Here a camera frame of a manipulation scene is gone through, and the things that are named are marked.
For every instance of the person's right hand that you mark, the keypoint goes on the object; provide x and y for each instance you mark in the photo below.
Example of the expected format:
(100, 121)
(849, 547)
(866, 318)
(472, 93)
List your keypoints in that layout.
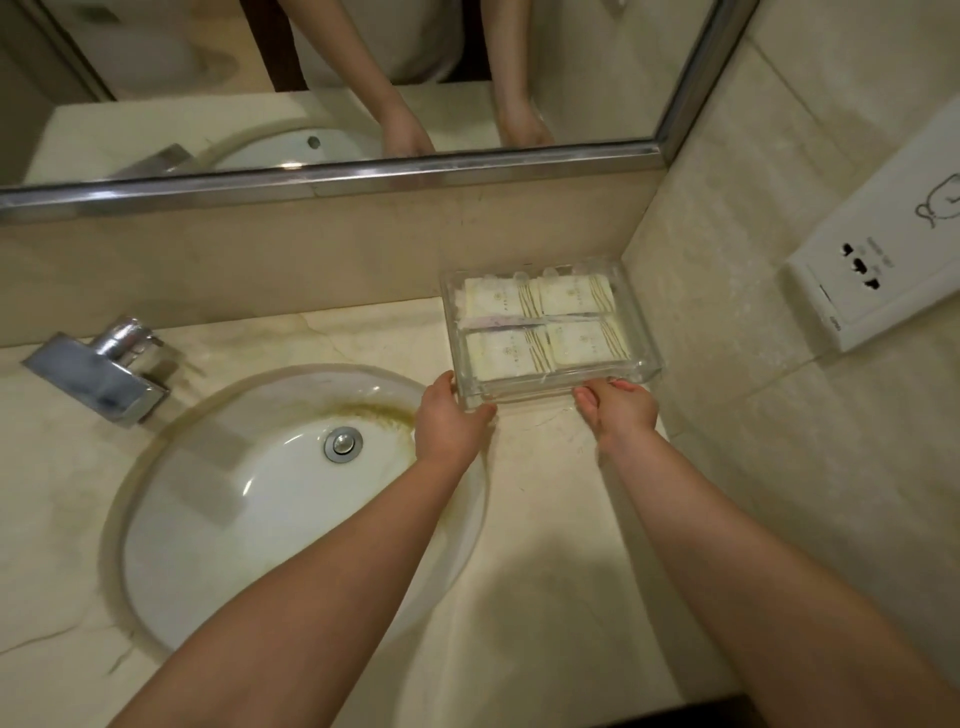
(619, 416)

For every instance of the person's left hand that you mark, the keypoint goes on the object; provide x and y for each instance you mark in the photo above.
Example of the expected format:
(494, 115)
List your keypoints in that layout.
(450, 427)

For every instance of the clear acrylic amenity box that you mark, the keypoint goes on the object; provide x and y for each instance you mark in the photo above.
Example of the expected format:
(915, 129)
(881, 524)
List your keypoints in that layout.
(525, 391)
(641, 300)

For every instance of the person's left forearm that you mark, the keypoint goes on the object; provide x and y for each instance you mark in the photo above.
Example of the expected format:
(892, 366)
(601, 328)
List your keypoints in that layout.
(300, 600)

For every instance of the person's right forearm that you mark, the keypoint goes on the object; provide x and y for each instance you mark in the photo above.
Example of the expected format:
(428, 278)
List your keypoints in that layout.
(765, 600)

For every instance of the metal sink drain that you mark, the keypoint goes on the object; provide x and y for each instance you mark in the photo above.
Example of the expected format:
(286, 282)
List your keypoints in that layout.
(343, 444)

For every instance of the white oval sink basin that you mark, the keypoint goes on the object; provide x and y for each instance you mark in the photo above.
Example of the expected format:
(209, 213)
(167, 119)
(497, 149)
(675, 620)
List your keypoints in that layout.
(247, 525)

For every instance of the chrome faucet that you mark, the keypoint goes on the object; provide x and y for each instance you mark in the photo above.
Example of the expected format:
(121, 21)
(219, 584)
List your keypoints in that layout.
(97, 375)

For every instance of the white wall socket panel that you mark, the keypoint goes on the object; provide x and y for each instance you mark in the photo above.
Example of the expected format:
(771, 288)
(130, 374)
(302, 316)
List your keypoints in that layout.
(885, 262)

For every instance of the metal framed wall mirror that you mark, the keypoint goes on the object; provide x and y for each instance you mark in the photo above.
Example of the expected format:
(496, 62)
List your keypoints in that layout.
(375, 45)

